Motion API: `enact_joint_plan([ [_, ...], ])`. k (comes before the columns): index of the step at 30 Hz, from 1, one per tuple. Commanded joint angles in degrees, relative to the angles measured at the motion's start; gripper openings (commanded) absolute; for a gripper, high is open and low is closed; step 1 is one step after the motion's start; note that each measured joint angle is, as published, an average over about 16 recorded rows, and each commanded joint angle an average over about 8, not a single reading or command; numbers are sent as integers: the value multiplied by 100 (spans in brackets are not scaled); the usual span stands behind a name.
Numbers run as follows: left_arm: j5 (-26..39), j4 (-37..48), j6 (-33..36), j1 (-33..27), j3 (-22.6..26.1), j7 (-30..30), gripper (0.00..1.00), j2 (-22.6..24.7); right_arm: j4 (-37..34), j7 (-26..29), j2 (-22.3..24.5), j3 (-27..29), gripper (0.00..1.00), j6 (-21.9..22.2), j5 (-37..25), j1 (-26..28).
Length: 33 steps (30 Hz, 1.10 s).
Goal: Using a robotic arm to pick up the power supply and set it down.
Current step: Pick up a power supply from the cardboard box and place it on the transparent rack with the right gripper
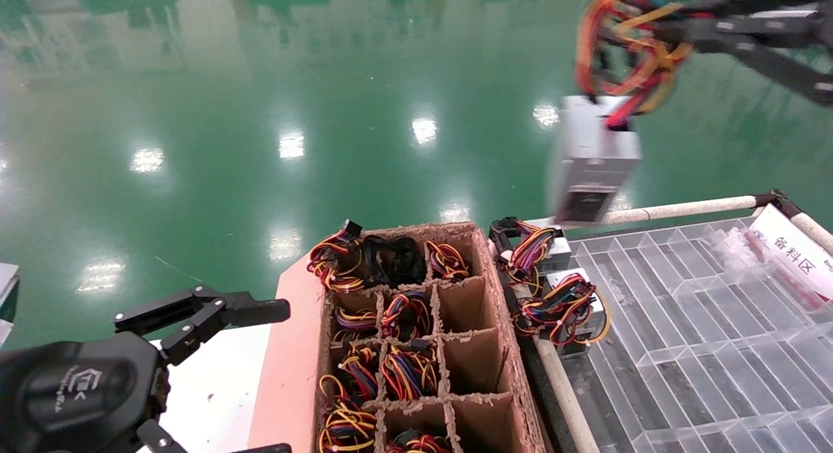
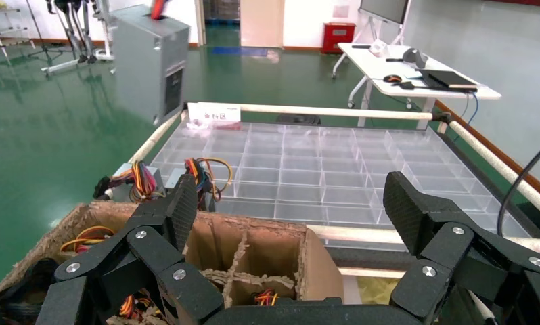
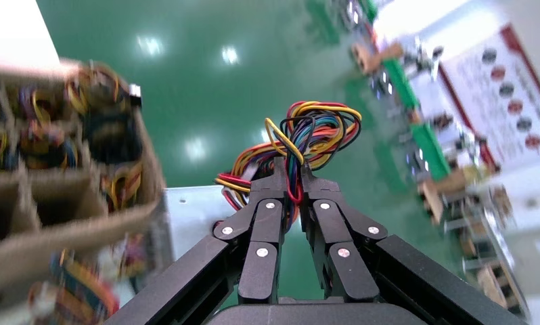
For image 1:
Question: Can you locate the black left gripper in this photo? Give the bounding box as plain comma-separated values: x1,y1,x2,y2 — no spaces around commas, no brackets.
0,285,294,453

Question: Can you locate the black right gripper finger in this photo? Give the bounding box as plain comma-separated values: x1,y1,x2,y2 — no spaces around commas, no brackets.
661,31,833,107
656,0,833,36

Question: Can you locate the clear plastic bag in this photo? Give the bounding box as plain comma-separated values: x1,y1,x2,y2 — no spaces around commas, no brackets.
713,226,824,314

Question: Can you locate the salmon pink board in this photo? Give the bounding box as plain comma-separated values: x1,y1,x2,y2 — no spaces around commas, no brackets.
247,250,326,453

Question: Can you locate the black rack frame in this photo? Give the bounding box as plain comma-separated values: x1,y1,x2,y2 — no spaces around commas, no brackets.
517,323,573,453

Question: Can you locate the brown cardboard divider box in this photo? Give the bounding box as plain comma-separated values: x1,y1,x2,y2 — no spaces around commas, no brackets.
312,222,554,453

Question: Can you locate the white label sign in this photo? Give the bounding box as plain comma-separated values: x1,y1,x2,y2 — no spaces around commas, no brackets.
747,204,833,301

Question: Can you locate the power supply with coloured wires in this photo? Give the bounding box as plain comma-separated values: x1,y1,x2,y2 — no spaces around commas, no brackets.
489,217,573,281
426,241,471,282
389,429,451,453
381,344,439,402
334,306,379,342
550,0,696,225
318,375,379,453
338,348,380,402
512,269,612,361
308,220,366,292
381,292,431,341

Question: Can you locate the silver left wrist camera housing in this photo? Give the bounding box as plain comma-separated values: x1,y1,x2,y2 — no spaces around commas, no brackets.
0,263,20,348

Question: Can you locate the white rack tube rail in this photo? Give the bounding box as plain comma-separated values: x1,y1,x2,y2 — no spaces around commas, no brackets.
532,336,601,453
599,189,789,226
778,199,833,255

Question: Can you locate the clear plastic compartment tray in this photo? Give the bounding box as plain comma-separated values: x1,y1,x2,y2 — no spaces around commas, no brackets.
563,215,833,453

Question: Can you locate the black cable bundle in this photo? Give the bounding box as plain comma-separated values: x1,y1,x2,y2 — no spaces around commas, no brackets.
361,235,428,288

